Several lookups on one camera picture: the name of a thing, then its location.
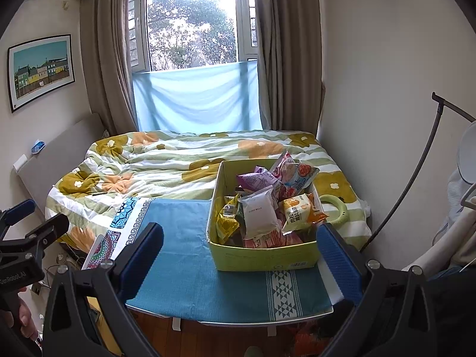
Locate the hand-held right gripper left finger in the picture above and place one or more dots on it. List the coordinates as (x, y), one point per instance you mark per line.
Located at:
(143, 256)

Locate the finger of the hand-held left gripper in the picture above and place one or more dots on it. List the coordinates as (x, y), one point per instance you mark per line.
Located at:
(48, 228)
(20, 208)

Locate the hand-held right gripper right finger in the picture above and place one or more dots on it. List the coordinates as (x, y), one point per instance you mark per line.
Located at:
(336, 256)

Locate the yellow white snack packet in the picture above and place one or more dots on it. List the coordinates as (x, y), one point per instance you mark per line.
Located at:
(299, 212)

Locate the green cardboard box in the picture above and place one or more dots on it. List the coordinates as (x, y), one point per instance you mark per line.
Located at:
(260, 260)

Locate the plain white snack packet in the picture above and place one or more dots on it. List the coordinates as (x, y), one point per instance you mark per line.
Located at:
(258, 212)

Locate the pink white snack packet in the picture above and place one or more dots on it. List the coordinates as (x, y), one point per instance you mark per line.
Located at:
(297, 174)

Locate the purple snack packet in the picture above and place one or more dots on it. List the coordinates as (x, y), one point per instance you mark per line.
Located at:
(256, 180)

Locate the person's left hand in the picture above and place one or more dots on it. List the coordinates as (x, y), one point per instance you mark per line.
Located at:
(26, 319)

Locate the teal table cloth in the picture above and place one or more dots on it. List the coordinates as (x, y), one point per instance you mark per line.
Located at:
(178, 260)

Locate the mandala patterned cloth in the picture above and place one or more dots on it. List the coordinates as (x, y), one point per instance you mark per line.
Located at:
(122, 212)

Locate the green crescent toy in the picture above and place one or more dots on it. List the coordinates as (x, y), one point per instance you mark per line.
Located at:
(334, 198)

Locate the yellow box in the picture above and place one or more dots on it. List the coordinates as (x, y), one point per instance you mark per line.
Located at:
(93, 306)

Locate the grey headboard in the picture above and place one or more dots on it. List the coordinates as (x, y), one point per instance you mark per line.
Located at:
(59, 148)

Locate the floral striped quilt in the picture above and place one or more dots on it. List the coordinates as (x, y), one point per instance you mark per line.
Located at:
(156, 160)

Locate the white hanging garment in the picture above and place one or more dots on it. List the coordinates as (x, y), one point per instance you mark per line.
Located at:
(455, 197)

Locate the light blue window cloth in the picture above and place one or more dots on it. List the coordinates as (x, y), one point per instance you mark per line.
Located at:
(197, 96)

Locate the brown curtain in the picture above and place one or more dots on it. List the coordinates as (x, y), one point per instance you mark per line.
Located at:
(290, 63)
(108, 63)

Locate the black curved lamp stand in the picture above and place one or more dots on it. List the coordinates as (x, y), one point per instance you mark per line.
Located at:
(441, 106)

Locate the window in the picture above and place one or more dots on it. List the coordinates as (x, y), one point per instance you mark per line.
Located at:
(189, 26)

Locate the white wall switch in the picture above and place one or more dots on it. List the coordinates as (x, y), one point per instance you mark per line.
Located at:
(20, 162)

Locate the white tube frame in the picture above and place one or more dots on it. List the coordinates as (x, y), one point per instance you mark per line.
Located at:
(438, 247)

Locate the framed wall picture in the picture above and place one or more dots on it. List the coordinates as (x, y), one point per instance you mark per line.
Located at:
(41, 68)

